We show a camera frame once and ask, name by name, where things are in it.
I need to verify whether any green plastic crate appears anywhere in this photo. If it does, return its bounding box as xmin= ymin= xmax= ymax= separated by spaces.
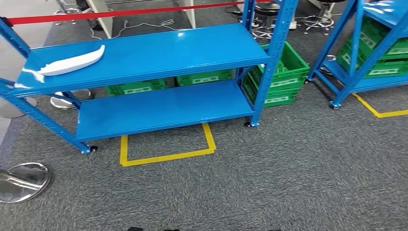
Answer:
xmin=336 ymin=43 xmax=408 ymax=79
xmin=347 ymin=16 xmax=408 ymax=61
xmin=104 ymin=78 xmax=168 ymax=97
xmin=242 ymin=75 xmax=300 ymax=108
xmin=174 ymin=68 xmax=233 ymax=87
xmin=248 ymin=41 xmax=310 ymax=96

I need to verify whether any blue metal shelf rack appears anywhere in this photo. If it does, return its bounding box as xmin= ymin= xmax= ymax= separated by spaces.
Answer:
xmin=304 ymin=0 xmax=408 ymax=110
xmin=0 ymin=0 xmax=299 ymax=155

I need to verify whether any black round stool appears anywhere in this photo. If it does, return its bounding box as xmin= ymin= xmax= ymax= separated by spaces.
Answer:
xmin=251 ymin=2 xmax=282 ymax=40
xmin=301 ymin=0 xmax=348 ymax=36

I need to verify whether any chrome stanchion with round base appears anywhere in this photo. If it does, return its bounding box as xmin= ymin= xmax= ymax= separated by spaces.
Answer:
xmin=0 ymin=162 xmax=51 ymax=204

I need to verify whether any chrome stool base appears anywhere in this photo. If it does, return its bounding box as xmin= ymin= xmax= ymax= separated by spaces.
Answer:
xmin=53 ymin=8 xmax=81 ymax=26

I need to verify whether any white desk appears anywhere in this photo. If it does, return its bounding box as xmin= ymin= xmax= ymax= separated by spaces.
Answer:
xmin=85 ymin=0 xmax=197 ymax=39

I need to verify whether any belt post stanchion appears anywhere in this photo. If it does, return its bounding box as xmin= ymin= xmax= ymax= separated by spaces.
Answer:
xmin=50 ymin=89 xmax=94 ymax=111

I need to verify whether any white curved plastic part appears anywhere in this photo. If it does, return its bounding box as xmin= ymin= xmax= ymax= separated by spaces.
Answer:
xmin=38 ymin=44 xmax=106 ymax=77

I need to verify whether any red barrier belt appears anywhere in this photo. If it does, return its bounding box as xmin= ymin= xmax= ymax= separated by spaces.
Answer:
xmin=6 ymin=0 xmax=272 ymax=26

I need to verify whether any black pole stanchion grey base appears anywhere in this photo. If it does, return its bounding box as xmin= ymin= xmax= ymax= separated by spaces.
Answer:
xmin=0 ymin=97 xmax=38 ymax=119

